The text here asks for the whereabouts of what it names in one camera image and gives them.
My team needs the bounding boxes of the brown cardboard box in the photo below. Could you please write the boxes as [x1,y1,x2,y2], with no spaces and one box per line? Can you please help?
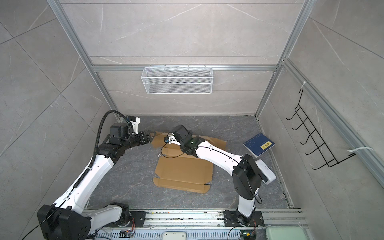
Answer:
[152,132,214,194]

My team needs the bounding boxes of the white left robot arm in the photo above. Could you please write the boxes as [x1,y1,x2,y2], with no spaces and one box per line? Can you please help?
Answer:
[37,123,157,240]

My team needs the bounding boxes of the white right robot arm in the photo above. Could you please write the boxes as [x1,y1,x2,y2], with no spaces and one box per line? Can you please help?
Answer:
[164,125,276,222]

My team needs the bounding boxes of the green box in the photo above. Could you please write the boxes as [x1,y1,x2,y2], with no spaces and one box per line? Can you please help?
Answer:
[266,226,308,240]

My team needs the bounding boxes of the blue book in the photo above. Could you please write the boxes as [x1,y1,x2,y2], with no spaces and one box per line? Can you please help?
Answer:
[243,133,275,158]

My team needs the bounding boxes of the white device bottom edge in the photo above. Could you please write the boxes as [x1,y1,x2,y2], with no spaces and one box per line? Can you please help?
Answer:
[162,232,187,240]

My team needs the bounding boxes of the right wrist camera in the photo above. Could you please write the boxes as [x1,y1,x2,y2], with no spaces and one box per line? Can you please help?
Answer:
[164,135,176,144]

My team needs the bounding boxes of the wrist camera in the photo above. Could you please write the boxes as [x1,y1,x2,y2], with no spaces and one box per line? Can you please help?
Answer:
[126,115,141,134]
[164,135,176,144]

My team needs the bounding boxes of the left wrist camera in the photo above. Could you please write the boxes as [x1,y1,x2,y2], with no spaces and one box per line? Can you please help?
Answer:
[126,115,141,134]

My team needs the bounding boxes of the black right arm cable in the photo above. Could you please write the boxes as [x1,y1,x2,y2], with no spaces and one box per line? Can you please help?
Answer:
[158,140,199,159]

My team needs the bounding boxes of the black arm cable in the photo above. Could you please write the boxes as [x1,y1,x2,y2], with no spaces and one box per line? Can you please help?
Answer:
[89,110,130,169]
[158,140,199,159]

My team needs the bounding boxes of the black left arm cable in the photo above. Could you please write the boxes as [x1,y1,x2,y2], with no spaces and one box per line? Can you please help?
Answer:
[89,110,130,169]

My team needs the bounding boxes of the white wire mesh basket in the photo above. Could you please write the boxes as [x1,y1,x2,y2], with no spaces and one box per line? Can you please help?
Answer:
[141,67,214,95]

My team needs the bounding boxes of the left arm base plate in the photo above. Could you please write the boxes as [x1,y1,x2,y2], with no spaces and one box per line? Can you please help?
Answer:
[118,211,146,228]

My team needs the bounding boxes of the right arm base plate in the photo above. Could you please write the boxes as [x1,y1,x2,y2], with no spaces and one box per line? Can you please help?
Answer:
[223,210,265,227]

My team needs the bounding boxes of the black wire hook rack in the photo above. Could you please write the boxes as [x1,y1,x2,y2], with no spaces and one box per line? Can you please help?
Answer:
[286,89,356,171]

